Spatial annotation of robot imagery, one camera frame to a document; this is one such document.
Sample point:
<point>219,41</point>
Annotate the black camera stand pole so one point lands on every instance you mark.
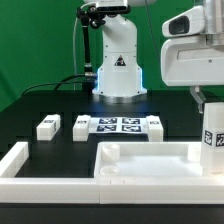
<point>87,46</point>

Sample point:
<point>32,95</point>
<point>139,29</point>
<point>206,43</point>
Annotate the white U-shaped obstacle fence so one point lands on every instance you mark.
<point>208,189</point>

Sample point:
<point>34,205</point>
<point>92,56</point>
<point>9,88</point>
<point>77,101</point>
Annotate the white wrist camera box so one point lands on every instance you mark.
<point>191,22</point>

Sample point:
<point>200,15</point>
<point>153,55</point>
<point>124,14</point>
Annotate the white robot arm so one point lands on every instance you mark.
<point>119,79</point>

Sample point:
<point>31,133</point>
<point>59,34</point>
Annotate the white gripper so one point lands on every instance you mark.
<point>190,61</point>

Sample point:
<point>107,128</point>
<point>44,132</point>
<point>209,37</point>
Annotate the white square desk top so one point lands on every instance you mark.
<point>148,159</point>

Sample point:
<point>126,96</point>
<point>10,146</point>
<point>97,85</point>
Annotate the fiducial marker sheet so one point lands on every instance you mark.
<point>123,125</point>

